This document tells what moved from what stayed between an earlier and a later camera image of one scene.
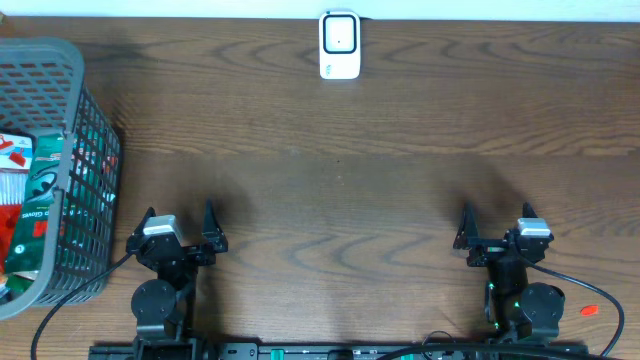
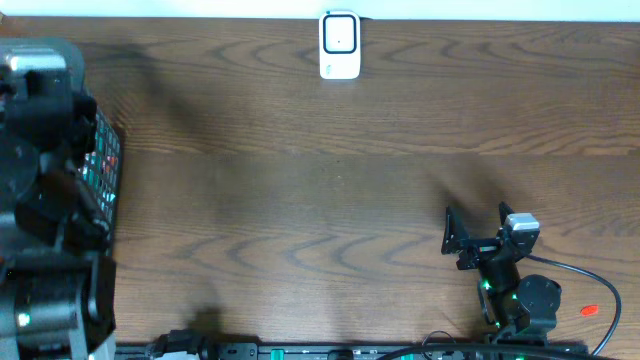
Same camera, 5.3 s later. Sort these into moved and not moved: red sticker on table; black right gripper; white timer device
Moved: black right gripper
Not moved: red sticker on table; white timer device
